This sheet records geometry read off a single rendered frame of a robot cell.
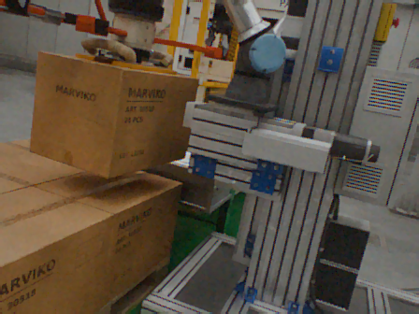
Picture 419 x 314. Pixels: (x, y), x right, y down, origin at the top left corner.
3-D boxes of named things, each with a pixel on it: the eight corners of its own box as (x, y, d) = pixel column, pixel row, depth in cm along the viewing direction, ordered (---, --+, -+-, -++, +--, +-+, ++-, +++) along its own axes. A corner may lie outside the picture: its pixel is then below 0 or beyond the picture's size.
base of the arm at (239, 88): (268, 103, 150) (274, 77, 148) (260, 104, 136) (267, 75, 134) (230, 95, 154) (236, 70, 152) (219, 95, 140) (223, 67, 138)
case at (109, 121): (121, 139, 215) (131, 64, 206) (185, 159, 199) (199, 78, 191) (28, 151, 161) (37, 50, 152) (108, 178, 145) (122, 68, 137)
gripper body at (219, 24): (206, 31, 179) (210, 3, 176) (213, 34, 187) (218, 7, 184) (221, 33, 176) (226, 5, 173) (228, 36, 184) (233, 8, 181)
